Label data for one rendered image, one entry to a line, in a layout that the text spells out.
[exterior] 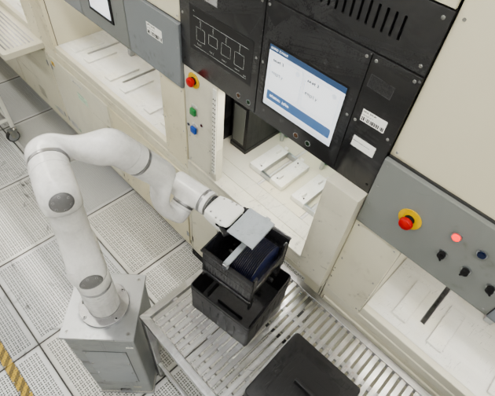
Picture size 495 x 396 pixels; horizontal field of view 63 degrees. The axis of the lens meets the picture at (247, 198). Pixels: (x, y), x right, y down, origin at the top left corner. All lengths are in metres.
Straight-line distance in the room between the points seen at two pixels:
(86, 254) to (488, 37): 1.14
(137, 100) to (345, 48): 1.54
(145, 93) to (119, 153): 1.40
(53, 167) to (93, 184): 2.10
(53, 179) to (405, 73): 0.85
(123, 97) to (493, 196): 1.93
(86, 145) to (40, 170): 0.12
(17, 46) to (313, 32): 2.33
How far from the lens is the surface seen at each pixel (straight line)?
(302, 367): 1.52
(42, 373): 2.54
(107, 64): 2.73
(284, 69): 1.25
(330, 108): 1.19
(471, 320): 1.83
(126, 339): 1.66
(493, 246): 1.15
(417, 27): 0.99
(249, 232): 1.23
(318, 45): 1.14
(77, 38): 3.03
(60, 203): 1.05
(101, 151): 1.06
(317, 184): 1.92
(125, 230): 2.84
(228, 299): 1.68
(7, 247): 3.00
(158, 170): 1.17
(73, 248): 1.28
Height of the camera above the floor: 2.29
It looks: 50 degrees down
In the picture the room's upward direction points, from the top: 7 degrees clockwise
